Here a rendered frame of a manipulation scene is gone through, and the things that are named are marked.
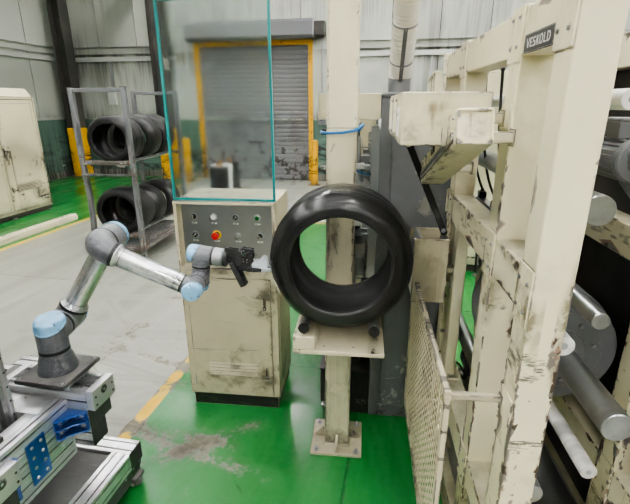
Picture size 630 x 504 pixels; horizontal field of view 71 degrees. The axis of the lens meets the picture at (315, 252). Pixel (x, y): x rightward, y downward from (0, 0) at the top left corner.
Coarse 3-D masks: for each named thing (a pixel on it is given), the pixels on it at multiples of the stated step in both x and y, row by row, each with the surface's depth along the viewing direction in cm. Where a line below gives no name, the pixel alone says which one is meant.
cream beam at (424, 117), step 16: (400, 96) 129; (416, 96) 123; (432, 96) 122; (448, 96) 122; (464, 96) 121; (480, 96) 121; (400, 112) 125; (416, 112) 124; (432, 112) 123; (448, 112) 123; (400, 128) 126; (416, 128) 125; (432, 128) 125; (400, 144) 127; (416, 144) 127; (432, 144) 126
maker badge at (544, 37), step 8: (552, 24) 99; (536, 32) 108; (544, 32) 103; (552, 32) 99; (528, 40) 114; (536, 40) 108; (544, 40) 103; (552, 40) 99; (528, 48) 113; (536, 48) 108
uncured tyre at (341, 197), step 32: (320, 192) 166; (352, 192) 163; (288, 224) 165; (384, 224) 160; (288, 256) 167; (288, 288) 172; (320, 288) 199; (352, 288) 198; (384, 288) 193; (320, 320) 175; (352, 320) 173
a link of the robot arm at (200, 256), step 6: (192, 246) 182; (198, 246) 182; (204, 246) 182; (210, 246) 184; (186, 252) 181; (192, 252) 181; (198, 252) 180; (204, 252) 180; (210, 252) 180; (186, 258) 183; (192, 258) 181; (198, 258) 181; (204, 258) 180; (210, 258) 180; (192, 264) 183; (198, 264) 182; (204, 264) 182; (210, 264) 183
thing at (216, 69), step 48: (192, 0) 205; (240, 0) 203; (192, 48) 212; (240, 48) 209; (192, 96) 219; (240, 96) 216; (192, 144) 226; (240, 144) 223; (192, 192) 234; (240, 192) 231
